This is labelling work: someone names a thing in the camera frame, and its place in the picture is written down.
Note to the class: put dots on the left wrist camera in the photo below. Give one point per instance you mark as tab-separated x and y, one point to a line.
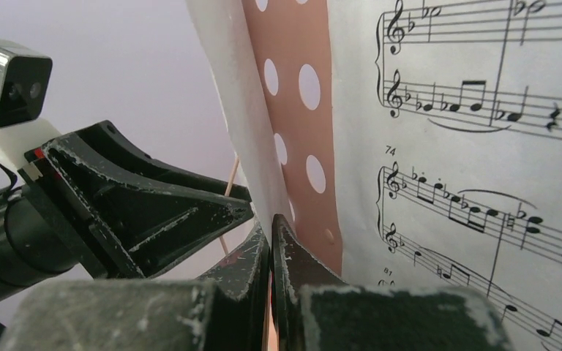
24	79

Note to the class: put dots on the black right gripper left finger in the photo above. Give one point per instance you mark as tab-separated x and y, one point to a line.
223	309

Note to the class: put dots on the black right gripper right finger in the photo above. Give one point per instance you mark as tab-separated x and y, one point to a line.
314	309

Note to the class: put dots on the sheet music page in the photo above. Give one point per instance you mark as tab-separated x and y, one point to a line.
222	30
447	120

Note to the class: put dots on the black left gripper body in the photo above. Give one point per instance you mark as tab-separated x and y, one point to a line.
30	251

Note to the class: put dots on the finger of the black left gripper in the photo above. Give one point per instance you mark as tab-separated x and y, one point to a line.
123	214
111	169

